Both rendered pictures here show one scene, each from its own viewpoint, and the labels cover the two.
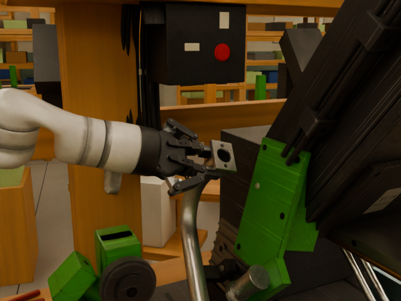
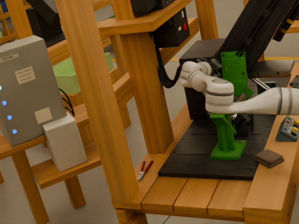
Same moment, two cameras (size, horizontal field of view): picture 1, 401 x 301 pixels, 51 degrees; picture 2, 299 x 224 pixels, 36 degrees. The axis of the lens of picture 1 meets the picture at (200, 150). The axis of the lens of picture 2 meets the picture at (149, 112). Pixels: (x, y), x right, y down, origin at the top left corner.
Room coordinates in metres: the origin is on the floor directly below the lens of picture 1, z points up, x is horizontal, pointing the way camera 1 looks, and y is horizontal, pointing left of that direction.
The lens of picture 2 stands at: (-0.75, 1.43, 1.93)
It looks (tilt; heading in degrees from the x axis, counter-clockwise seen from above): 23 degrees down; 324
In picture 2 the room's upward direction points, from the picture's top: 13 degrees counter-clockwise
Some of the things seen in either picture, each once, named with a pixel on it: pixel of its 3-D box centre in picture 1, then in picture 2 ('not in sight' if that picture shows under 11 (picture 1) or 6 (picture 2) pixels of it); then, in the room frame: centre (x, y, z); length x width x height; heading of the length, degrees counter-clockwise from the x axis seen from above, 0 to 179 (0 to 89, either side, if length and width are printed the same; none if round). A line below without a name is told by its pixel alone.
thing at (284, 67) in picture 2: (367, 226); (252, 70); (0.69, -0.29, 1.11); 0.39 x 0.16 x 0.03; 26
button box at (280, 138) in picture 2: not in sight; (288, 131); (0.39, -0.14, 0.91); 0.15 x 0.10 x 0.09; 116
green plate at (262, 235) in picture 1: (284, 203); (236, 71); (0.65, -0.14, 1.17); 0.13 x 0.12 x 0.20; 116
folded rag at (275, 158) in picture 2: not in sight; (268, 157); (0.33, 0.10, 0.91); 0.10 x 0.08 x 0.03; 167
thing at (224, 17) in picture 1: (195, 44); (170, 26); (0.88, 0.01, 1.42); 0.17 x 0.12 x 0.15; 116
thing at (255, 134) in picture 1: (294, 203); (209, 78); (0.91, -0.22, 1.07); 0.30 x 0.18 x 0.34; 116
